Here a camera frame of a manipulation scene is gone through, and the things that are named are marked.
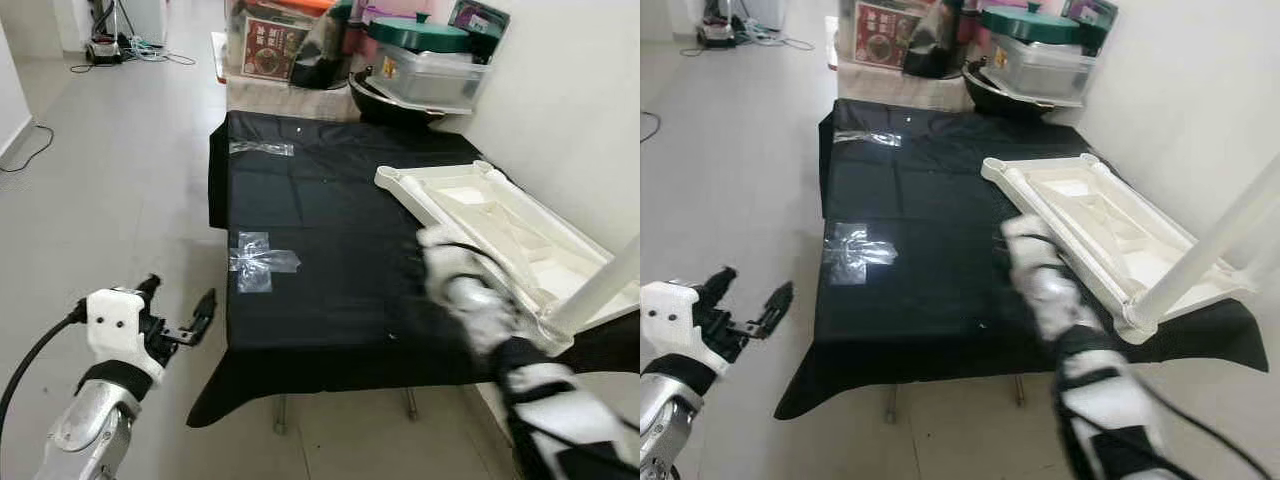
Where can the green pot lid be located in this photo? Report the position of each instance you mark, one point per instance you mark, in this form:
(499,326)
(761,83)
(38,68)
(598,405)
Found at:
(1030,25)
(420,35)

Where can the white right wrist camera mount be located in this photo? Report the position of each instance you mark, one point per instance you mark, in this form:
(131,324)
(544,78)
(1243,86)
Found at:
(445,255)
(1025,250)

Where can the storage box with red poster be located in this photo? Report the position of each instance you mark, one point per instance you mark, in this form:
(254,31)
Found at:
(880,38)
(265,45)

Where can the white plastic children table top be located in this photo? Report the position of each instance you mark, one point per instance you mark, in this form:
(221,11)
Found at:
(1130,240)
(520,235)

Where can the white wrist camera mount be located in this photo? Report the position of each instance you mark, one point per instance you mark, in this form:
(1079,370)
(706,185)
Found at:
(672,320)
(1025,250)
(115,325)
(445,255)

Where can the upright vacuum cleaner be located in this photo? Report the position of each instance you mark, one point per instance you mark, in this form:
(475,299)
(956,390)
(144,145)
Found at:
(105,48)
(715,35)

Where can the beige ribbed box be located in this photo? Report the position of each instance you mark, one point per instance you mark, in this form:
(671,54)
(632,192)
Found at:
(900,92)
(290,100)

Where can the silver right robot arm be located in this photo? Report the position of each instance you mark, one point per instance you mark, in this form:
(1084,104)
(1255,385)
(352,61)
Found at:
(1100,400)
(540,400)

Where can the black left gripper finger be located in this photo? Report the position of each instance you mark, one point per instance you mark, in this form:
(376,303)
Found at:
(780,310)
(205,315)
(722,282)
(150,288)

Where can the black tablecloth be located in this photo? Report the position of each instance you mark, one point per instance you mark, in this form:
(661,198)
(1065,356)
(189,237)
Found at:
(930,320)
(330,250)

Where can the white appliance cabinet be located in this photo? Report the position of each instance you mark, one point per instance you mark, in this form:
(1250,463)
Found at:
(148,18)

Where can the black bag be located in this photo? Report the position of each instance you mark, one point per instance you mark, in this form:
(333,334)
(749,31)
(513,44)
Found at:
(320,55)
(930,50)

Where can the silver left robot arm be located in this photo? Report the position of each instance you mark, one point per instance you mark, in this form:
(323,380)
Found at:
(90,425)
(665,425)

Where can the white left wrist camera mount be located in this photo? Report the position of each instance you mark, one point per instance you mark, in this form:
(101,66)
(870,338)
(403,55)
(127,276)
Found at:
(672,320)
(115,325)

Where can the grey folding table frame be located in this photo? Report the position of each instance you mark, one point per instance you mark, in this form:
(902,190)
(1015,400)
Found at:
(278,415)
(891,405)

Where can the clear plastic container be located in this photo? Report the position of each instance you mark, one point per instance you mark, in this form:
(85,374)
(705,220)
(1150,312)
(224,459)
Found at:
(435,78)
(1045,70)

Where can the purple and black box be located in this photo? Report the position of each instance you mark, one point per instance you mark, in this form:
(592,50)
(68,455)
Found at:
(480,25)
(1092,20)

